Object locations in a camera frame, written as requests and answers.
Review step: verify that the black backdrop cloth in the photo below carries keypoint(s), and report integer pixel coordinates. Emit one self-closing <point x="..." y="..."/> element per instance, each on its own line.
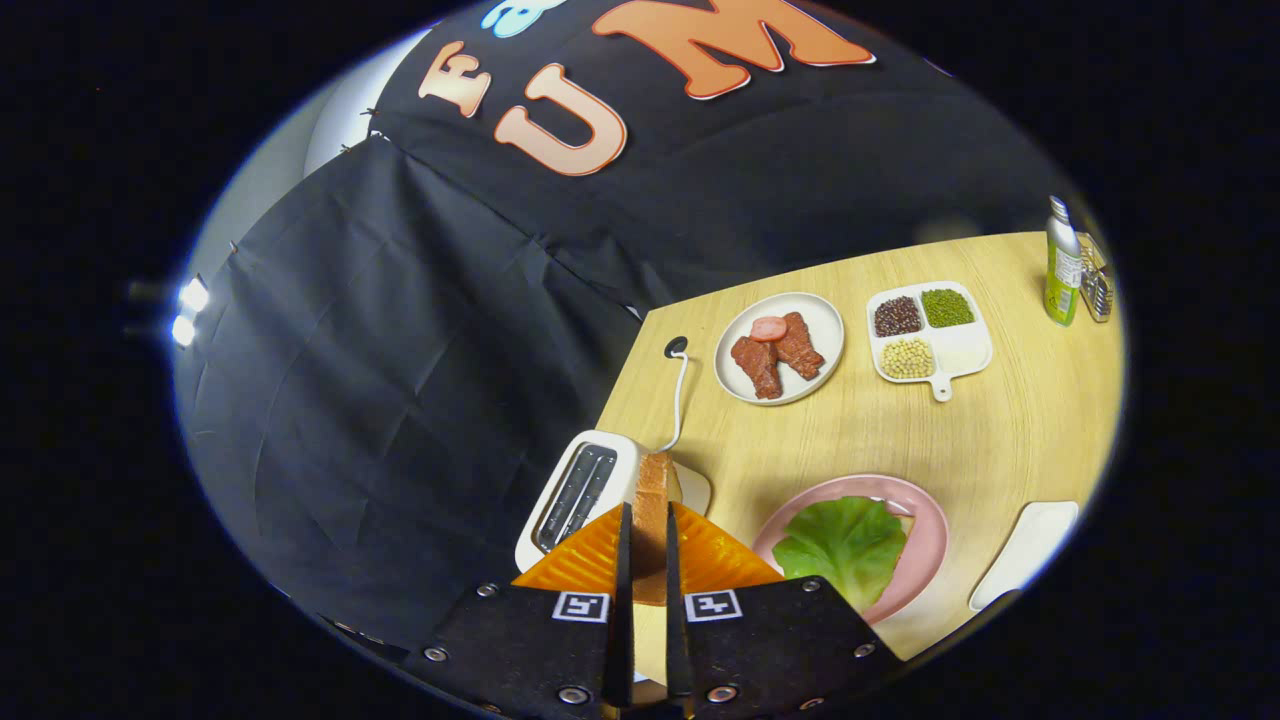
<point x="400" y="350"/>

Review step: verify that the green lettuce leaf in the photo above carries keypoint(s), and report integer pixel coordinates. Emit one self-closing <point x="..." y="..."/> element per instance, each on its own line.
<point x="845" y="550"/>

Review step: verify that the pile of red beans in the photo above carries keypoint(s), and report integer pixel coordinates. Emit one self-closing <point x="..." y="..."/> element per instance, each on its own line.
<point x="898" y="316"/>

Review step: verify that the white divided dish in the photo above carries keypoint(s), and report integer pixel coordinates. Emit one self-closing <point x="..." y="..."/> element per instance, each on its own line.
<point x="960" y="355"/>

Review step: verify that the pink plate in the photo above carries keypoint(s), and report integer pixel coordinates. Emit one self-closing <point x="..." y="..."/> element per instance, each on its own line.
<point x="925" y="560"/>

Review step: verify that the white toaster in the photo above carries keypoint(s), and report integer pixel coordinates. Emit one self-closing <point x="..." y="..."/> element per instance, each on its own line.
<point x="620" y="460"/>

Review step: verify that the white oval plate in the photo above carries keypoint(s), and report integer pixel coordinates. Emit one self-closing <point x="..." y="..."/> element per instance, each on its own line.
<point x="1025" y="555"/>

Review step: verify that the pile of green beans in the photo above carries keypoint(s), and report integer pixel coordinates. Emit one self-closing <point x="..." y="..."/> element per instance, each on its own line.
<point x="947" y="308"/>

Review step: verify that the pile of yellow soybeans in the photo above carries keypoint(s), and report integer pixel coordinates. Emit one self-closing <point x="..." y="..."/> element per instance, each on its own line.
<point x="908" y="358"/>

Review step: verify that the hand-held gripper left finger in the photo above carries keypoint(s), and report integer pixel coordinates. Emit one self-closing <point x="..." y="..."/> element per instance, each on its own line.
<point x="530" y="650"/>

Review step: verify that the brown meat piece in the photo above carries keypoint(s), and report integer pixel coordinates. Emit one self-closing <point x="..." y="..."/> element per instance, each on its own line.
<point x="757" y="368"/>
<point x="800" y="348"/>

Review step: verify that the pink sausage slice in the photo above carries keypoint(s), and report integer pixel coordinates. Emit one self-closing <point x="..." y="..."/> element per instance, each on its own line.
<point x="769" y="329"/>

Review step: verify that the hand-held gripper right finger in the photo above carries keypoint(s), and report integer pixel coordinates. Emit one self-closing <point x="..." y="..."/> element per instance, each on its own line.
<point x="780" y="650"/>

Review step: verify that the toasted bread slice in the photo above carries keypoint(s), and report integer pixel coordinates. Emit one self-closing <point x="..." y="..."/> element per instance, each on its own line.
<point x="652" y="510"/>

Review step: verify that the white round plate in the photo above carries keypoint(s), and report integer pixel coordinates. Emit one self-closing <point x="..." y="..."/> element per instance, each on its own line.
<point x="825" y="330"/>

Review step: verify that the bright studio lamp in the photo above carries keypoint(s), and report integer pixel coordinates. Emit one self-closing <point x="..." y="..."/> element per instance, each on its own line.
<point x="193" y="294"/>
<point x="182" y="330"/>

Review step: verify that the silver green drink bottle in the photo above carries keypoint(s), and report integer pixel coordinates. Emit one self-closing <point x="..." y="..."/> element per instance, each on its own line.
<point x="1062" y="270"/>

